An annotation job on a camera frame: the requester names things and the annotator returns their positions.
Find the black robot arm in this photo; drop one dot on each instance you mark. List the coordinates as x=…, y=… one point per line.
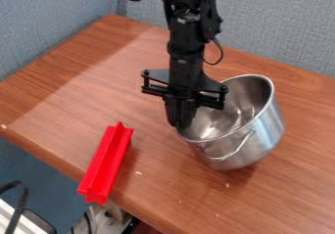
x=194, y=24

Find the red plastic block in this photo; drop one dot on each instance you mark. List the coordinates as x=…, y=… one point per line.
x=102, y=172

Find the metal pot with handle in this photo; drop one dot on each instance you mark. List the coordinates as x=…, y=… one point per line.
x=237, y=136

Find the black white striped object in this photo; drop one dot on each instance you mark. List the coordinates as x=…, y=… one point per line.
x=19, y=220

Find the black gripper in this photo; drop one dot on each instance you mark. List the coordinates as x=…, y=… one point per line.
x=185, y=87

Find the white device under table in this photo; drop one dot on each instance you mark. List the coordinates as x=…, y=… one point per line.
x=102, y=219

